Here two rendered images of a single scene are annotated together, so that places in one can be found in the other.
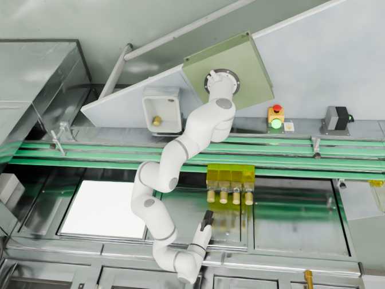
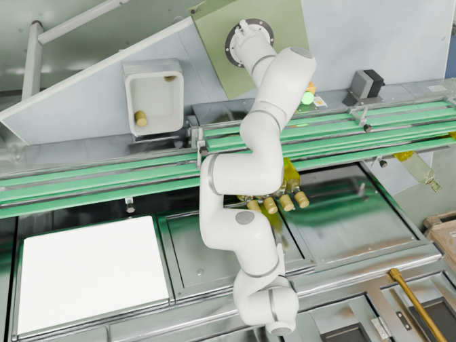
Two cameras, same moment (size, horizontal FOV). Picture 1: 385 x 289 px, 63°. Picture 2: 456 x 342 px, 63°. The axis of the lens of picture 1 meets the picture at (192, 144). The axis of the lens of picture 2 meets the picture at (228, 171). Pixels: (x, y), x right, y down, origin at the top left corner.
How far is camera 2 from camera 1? 0.58 m
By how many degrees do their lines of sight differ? 23
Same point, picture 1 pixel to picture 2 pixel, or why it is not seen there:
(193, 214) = not seen: hidden behind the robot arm
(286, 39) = not seen: outside the picture
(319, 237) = (380, 228)
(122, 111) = (79, 110)
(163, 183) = (274, 175)
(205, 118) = (297, 70)
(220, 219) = not seen: hidden behind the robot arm
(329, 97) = (357, 58)
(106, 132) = (53, 150)
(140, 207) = (232, 229)
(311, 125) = (341, 97)
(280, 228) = (335, 230)
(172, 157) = (272, 133)
